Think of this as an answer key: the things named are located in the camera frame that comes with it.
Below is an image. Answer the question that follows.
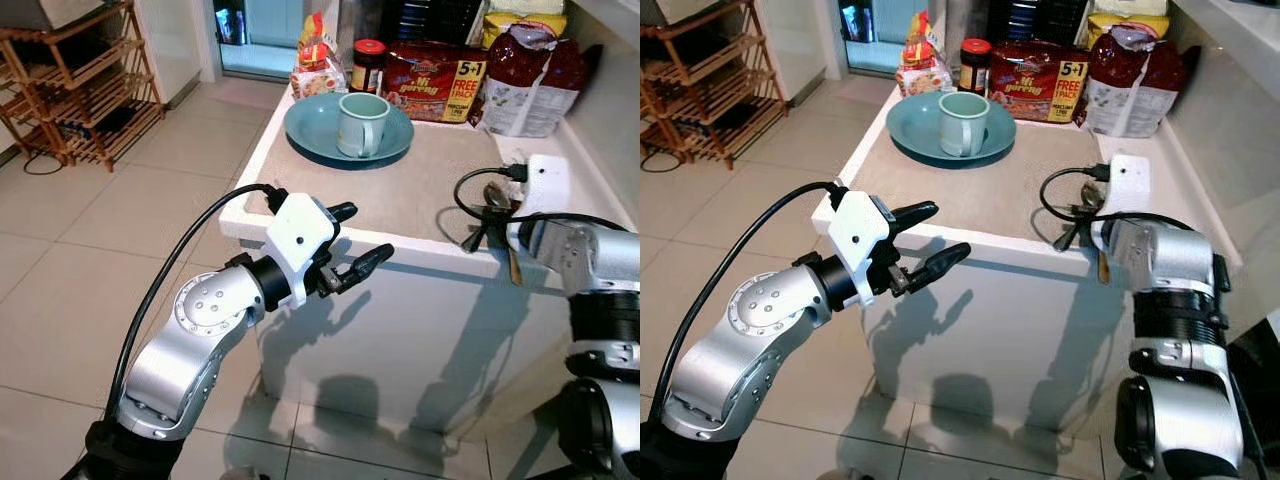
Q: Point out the small yellow red snack pack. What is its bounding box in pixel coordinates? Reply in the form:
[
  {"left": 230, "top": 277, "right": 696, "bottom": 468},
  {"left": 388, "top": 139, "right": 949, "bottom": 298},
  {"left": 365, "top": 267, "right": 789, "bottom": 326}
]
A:
[
  {"left": 897, "top": 12, "right": 951, "bottom": 98},
  {"left": 291, "top": 12, "right": 348, "bottom": 99}
]

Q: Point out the pale green mug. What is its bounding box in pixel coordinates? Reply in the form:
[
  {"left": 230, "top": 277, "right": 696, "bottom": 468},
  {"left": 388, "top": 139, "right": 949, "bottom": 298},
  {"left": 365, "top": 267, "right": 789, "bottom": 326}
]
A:
[
  {"left": 336, "top": 92, "right": 391, "bottom": 159},
  {"left": 938, "top": 91, "right": 991, "bottom": 158}
]

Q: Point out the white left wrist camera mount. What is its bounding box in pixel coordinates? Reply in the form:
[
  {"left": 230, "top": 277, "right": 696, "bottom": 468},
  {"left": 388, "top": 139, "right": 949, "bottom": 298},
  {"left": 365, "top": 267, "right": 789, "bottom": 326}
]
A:
[
  {"left": 827, "top": 187, "right": 897, "bottom": 307},
  {"left": 264, "top": 192, "right": 340, "bottom": 310}
]

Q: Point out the beige placemat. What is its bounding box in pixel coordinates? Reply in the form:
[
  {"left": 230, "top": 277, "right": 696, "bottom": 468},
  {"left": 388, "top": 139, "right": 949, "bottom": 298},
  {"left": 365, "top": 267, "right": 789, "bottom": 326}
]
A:
[
  {"left": 850, "top": 98, "right": 1166, "bottom": 251},
  {"left": 268, "top": 95, "right": 571, "bottom": 251}
]

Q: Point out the red instant noodle multipack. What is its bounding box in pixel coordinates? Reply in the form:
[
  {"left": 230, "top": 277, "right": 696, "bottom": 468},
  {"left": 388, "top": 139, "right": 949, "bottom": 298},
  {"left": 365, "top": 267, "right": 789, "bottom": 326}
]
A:
[
  {"left": 383, "top": 42, "right": 488, "bottom": 125},
  {"left": 988, "top": 42, "right": 1091, "bottom": 124}
]

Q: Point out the white table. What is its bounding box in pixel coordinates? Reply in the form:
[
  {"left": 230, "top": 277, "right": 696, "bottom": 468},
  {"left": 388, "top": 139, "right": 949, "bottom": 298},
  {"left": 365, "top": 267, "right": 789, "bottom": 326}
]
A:
[
  {"left": 812, "top": 75, "right": 1246, "bottom": 433},
  {"left": 218, "top": 75, "right": 641, "bottom": 441}
]

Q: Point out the wooden slatted shelf rack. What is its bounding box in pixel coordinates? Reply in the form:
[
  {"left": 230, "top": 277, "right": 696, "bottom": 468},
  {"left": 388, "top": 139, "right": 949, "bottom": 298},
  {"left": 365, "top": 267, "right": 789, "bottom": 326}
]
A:
[
  {"left": 640, "top": 0, "right": 767, "bottom": 171},
  {"left": 0, "top": 0, "right": 166, "bottom": 172}
]

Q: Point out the red and white snack bag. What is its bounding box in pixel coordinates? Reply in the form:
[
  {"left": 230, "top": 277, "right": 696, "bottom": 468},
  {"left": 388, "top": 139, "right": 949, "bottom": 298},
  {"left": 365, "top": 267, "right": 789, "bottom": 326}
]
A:
[
  {"left": 1083, "top": 25, "right": 1189, "bottom": 138},
  {"left": 480, "top": 22, "right": 588, "bottom": 138}
]

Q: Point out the metal spoon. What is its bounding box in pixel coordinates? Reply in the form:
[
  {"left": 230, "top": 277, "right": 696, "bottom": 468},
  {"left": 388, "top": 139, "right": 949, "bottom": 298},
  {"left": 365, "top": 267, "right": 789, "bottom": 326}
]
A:
[
  {"left": 484, "top": 182, "right": 523, "bottom": 288},
  {"left": 1074, "top": 182, "right": 1111, "bottom": 284}
]

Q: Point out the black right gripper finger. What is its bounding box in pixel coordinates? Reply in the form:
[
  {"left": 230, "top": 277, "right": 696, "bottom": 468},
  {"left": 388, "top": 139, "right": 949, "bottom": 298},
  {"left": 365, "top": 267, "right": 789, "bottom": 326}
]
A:
[
  {"left": 465, "top": 205, "right": 511, "bottom": 253},
  {"left": 1055, "top": 207, "right": 1095, "bottom": 252}
]

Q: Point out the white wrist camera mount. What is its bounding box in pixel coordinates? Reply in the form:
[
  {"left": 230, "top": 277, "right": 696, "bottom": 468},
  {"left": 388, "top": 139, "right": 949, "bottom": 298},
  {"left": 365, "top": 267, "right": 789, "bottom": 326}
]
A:
[
  {"left": 1099, "top": 152, "right": 1152, "bottom": 218},
  {"left": 519, "top": 154, "right": 572, "bottom": 218},
  {"left": 264, "top": 192, "right": 340, "bottom": 310},
  {"left": 827, "top": 187, "right": 897, "bottom": 307}
]

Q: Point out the black slatted crate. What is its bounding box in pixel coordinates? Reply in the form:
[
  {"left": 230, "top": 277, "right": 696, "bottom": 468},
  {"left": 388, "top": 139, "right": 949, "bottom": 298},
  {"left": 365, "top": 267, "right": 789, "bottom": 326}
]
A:
[
  {"left": 985, "top": 0, "right": 1091, "bottom": 46},
  {"left": 380, "top": 0, "right": 488, "bottom": 46}
]

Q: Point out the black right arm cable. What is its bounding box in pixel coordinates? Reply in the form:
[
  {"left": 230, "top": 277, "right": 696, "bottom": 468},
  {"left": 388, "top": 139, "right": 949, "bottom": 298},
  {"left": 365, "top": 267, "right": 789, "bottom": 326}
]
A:
[
  {"left": 453, "top": 163, "right": 626, "bottom": 253},
  {"left": 1040, "top": 163, "right": 1216, "bottom": 253}
]

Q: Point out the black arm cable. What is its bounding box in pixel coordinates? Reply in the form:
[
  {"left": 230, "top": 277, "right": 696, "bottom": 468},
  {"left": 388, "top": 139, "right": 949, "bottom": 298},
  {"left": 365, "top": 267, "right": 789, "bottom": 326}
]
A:
[
  {"left": 453, "top": 163, "right": 626, "bottom": 253},
  {"left": 104, "top": 183, "right": 289, "bottom": 421},
  {"left": 647, "top": 181, "right": 851, "bottom": 421},
  {"left": 1040, "top": 163, "right": 1216, "bottom": 253}
]

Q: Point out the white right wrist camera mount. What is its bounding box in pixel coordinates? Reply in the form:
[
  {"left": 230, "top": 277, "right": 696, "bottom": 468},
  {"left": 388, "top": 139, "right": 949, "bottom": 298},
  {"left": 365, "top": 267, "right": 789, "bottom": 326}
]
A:
[
  {"left": 1099, "top": 152, "right": 1152, "bottom": 218},
  {"left": 519, "top": 154, "right": 572, "bottom": 218}
]

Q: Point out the yellow bag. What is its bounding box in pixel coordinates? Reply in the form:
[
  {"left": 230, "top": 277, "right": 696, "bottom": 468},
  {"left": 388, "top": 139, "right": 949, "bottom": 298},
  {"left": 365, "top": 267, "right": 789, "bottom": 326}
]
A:
[
  {"left": 484, "top": 0, "right": 567, "bottom": 48},
  {"left": 1087, "top": 0, "right": 1173, "bottom": 49}
]

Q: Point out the teal round plate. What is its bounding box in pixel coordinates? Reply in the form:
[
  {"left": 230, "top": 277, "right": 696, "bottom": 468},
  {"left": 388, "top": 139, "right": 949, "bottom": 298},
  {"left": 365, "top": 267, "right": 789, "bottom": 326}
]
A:
[
  {"left": 885, "top": 90, "right": 1018, "bottom": 169},
  {"left": 284, "top": 92, "right": 415, "bottom": 169}
]

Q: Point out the glass door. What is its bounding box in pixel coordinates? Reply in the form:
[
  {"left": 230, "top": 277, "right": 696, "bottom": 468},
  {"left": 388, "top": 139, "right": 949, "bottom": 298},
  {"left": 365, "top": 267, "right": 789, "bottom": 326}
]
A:
[
  {"left": 842, "top": 0, "right": 916, "bottom": 73},
  {"left": 213, "top": 0, "right": 306, "bottom": 79}
]

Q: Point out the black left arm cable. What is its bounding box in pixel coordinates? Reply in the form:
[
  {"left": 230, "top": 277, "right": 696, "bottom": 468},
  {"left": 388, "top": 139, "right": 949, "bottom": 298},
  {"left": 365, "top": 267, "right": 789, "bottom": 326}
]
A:
[
  {"left": 104, "top": 183, "right": 289, "bottom": 421},
  {"left": 647, "top": 181, "right": 851, "bottom": 421}
]

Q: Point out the grey box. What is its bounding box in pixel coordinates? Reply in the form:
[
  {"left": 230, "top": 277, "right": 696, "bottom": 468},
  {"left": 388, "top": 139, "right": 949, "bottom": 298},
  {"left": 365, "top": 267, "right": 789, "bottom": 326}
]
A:
[
  {"left": 640, "top": 0, "right": 713, "bottom": 26},
  {"left": 0, "top": 0, "right": 106, "bottom": 31}
]

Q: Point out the dark jar with red lid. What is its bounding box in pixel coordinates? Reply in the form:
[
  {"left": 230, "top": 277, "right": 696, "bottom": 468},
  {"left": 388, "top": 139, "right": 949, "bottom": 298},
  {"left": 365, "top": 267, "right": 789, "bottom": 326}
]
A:
[
  {"left": 350, "top": 39, "right": 387, "bottom": 96},
  {"left": 958, "top": 38, "right": 993, "bottom": 96}
]

